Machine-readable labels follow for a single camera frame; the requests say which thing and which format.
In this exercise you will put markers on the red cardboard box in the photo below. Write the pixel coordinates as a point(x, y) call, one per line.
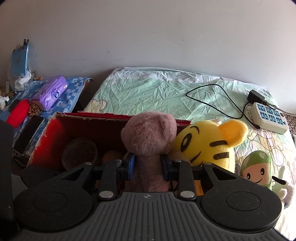
point(70, 139)

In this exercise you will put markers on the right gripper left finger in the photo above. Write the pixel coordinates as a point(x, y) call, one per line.
point(108, 181)

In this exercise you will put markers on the brown round basket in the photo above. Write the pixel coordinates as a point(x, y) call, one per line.
point(77, 152)

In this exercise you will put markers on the white bunny plush plaid ears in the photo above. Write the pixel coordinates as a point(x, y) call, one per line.
point(286, 194)

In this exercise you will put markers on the red oval case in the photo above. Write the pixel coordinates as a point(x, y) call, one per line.
point(19, 114)

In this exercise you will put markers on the cartoon print bed sheet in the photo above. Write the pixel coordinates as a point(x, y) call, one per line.
point(194, 97)

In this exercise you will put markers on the black power adapter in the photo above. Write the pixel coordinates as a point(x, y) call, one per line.
point(254, 96)

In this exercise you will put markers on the pink bear plush toy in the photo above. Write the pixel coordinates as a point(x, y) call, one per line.
point(149, 135)

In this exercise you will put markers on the purple tissue pack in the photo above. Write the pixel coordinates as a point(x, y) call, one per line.
point(48, 94)

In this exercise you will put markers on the blue checkered towel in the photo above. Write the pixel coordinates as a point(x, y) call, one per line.
point(65, 103)

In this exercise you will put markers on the black smartphone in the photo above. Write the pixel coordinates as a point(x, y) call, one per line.
point(27, 134)

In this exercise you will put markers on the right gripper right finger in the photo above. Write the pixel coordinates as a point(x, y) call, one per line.
point(184, 179)

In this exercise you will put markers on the white blue power strip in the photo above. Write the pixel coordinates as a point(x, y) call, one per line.
point(269, 119)

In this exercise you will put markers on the yellow tiger plush toy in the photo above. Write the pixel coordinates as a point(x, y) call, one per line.
point(207, 141)

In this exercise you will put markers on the green hooded doll plush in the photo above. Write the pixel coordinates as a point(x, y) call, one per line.
point(256, 167)

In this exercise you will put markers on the blue hanging pouch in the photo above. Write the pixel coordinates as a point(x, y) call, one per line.
point(19, 59)

